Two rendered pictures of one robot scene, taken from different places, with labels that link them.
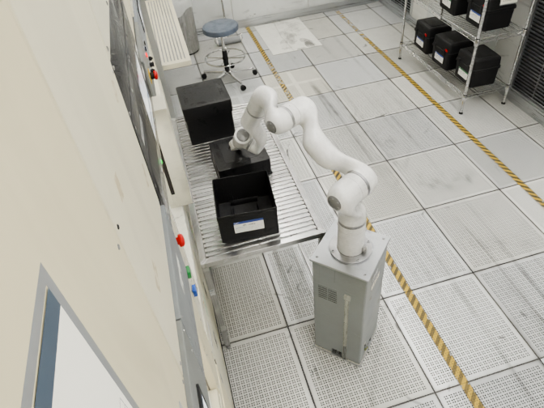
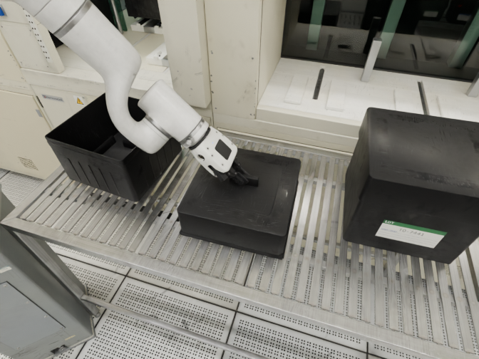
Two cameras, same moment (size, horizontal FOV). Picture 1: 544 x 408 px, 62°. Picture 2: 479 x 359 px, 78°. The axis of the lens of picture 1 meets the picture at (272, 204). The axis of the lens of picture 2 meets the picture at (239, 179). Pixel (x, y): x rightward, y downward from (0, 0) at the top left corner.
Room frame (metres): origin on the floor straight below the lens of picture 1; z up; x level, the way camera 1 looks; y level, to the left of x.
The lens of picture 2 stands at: (2.30, -0.35, 1.47)
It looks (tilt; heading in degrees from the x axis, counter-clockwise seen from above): 46 degrees down; 118
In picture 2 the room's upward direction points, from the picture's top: straight up
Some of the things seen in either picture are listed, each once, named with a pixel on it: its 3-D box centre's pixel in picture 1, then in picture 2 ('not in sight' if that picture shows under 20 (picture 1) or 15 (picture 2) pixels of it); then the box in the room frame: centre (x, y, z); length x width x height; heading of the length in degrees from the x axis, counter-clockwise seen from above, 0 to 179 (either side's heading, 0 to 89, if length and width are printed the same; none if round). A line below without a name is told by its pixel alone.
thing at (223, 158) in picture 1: (239, 155); (243, 191); (2.05, 0.15, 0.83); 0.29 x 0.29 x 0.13; 12
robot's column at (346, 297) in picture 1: (348, 297); (15, 288); (1.34, -0.33, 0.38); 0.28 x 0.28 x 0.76; 56
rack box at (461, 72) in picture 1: (476, 65); not in sight; (3.64, -1.95, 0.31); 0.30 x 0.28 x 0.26; 9
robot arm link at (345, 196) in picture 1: (347, 202); not in sight; (1.32, -0.30, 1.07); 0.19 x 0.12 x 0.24; 130
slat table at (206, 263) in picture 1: (244, 214); (244, 258); (2.04, 0.18, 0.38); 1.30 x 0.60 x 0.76; 11
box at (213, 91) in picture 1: (206, 111); (409, 183); (2.45, 0.33, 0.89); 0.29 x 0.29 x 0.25; 12
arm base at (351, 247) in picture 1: (350, 234); not in sight; (1.34, -0.33, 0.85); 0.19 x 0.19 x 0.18
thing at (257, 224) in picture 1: (244, 206); (120, 143); (1.61, 0.13, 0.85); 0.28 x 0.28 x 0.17; 6
